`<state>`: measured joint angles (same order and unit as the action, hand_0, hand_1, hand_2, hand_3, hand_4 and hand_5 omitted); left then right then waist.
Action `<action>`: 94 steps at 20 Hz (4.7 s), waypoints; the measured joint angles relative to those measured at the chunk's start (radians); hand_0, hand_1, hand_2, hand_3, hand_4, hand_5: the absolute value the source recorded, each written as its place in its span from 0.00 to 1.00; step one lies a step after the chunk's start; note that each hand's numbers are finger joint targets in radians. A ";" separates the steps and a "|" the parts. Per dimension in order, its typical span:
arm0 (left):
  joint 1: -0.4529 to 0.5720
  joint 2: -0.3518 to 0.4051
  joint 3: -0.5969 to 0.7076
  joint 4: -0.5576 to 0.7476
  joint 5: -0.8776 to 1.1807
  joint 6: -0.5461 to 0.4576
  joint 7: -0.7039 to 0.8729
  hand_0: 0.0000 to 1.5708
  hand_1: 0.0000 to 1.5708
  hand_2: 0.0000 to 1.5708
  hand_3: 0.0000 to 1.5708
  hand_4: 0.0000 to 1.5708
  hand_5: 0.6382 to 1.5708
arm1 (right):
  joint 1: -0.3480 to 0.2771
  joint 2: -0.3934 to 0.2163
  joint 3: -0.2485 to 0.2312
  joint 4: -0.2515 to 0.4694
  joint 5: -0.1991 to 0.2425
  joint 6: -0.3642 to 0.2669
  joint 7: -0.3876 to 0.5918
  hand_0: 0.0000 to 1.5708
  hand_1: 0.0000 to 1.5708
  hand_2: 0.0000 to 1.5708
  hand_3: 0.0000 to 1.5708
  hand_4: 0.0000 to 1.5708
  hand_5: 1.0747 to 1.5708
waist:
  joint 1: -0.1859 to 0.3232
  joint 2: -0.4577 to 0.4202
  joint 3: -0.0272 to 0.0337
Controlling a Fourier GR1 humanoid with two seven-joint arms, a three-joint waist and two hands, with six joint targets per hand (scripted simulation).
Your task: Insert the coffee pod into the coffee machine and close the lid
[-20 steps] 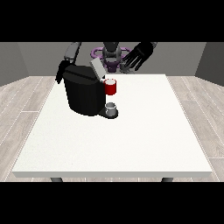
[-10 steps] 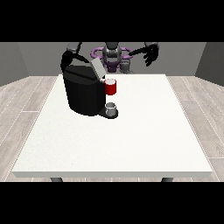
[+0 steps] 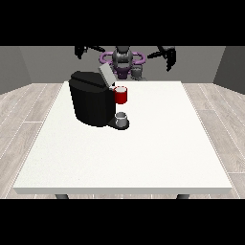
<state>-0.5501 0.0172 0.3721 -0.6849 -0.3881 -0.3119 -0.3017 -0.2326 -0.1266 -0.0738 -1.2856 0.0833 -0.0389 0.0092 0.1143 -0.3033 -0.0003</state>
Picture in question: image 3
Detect grey robot trunk purple rings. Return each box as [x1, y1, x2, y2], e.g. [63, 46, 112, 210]
[99, 46, 147, 80]

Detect small grey cup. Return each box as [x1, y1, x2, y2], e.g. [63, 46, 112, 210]
[114, 111, 129, 127]

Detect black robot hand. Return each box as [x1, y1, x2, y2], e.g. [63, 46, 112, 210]
[146, 46, 177, 73]
[74, 46, 106, 60]

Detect black coffee machine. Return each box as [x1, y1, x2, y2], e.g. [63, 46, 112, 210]
[68, 70, 131, 130]

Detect pale grey machine lid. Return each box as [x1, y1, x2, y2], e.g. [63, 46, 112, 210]
[98, 62, 117, 87]

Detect red pod holder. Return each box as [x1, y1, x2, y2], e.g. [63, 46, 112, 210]
[113, 85, 129, 105]

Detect small grey coffee pod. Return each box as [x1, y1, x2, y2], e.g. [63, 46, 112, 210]
[130, 65, 144, 80]

